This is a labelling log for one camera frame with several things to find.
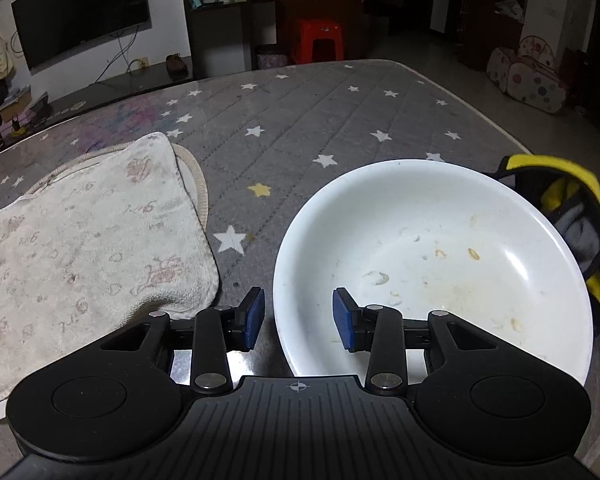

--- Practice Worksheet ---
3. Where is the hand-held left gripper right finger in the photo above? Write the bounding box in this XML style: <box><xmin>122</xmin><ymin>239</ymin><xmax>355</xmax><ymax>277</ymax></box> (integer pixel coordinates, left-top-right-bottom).
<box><xmin>332</xmin><ymin>288</ymin><xmax>498</xmax><ymax>395</ymax></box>

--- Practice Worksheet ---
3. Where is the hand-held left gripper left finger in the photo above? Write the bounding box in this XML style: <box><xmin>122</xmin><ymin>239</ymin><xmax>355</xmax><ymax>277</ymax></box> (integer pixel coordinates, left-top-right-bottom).
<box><xmin>100</xmin><ymin>287</ymin><xmax>266</xmax><ymax>395</ymax></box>

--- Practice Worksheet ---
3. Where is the yellow black-edged cleaning cloth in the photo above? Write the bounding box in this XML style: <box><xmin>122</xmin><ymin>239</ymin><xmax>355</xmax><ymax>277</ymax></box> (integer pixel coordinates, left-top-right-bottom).
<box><xmin>497</xmin><ymin>154</ymin><xmax>600</xmax><ymax>336</ymax></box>

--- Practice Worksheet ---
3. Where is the white bowl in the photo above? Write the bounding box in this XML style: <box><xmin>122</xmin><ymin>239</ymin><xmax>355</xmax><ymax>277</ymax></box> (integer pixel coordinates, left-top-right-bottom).
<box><xmin>272</xmin><ymin>159</ymin><xmax>595</xmax><ymax>388</ymax></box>

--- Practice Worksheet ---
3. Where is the white patterned towel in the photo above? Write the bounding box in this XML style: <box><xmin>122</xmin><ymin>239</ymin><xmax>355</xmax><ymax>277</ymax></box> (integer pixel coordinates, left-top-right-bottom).
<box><xmin>0</xmin><ymin>131</ymin><xmax>222</xmax><ymax>407</ymax></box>

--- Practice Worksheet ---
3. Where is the polka-dot play tent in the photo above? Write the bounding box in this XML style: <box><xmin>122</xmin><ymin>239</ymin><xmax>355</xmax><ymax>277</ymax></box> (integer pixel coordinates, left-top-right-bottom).
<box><xmin>486</xmin><ymin>36</ymin><xmax>568</xmax><ymax>113</ymax></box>

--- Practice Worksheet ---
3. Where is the grey star-print table cover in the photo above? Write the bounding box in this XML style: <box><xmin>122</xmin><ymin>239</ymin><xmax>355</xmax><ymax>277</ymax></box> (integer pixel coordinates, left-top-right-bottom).
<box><xmin>0</xmin><ymin>59</ymin><xmax>600</xmax><ymax>480</ymax></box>

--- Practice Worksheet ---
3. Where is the dark patterned wastebasket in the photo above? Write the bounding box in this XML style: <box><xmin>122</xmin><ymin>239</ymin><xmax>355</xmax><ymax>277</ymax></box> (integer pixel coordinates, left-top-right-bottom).
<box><xmin>255</xmin><ymin>45</ymin><xmax>287</xmax><ymax>71</ymax></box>

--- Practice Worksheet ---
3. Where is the dark low television console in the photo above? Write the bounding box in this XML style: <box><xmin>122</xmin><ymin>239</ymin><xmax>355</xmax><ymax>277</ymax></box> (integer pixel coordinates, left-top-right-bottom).
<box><xmin>45</xmin><ymin>62</ymin><xmax>196</xmax><ymax>111</ymax></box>

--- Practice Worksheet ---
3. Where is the cluttered wooden side shelf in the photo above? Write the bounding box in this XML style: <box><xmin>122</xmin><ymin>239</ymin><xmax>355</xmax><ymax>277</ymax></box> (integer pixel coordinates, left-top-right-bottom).
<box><xmin>482</xmin><ymin>0</ymin><xmax>531</xmax><ymax>68</ymax></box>

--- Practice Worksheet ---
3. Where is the glass display cabinet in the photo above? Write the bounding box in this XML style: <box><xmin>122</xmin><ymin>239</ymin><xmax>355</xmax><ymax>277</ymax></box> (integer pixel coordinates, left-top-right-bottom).
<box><xmin>180</xmin><ymin>0</ymin><xmax>256</xmax><ymax>78</ymax></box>

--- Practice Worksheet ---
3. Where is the red plastic stool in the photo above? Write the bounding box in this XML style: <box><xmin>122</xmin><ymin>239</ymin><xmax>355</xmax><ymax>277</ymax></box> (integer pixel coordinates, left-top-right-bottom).
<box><xmin>292</xmin><ymin>19</ymin><xmax>344</xmax><ymax>64</ymax></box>

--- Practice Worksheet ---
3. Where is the pink gift box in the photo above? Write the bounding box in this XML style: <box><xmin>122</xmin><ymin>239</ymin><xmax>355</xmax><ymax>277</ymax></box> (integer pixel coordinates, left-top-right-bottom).
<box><xmin>0</xmin><ymin>107</ymin><xmax>48</xmax><ymax>136</ymax></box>

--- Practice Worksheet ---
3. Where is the tan cardboard box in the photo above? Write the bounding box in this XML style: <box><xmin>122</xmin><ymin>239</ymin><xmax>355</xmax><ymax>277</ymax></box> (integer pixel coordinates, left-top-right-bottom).
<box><xmin>0</xmin><ymin>91</ymin><xmax>35</xmax><ymax>113</ymax></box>

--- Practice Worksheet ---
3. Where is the black television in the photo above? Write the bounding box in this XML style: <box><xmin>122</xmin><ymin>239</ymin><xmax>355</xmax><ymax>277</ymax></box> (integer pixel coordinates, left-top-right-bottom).
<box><xmin>11</xmin><ymin>0</ymin><xmax>151</xmax><ymax>72</ymax></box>

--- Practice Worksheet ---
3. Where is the round rope-rimmed mat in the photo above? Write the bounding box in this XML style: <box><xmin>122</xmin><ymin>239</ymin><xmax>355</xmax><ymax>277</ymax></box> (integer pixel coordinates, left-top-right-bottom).
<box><xmin>25</xmin><ymin>142</ymin><xmax>212</xmax><ymax>241</ymax></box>

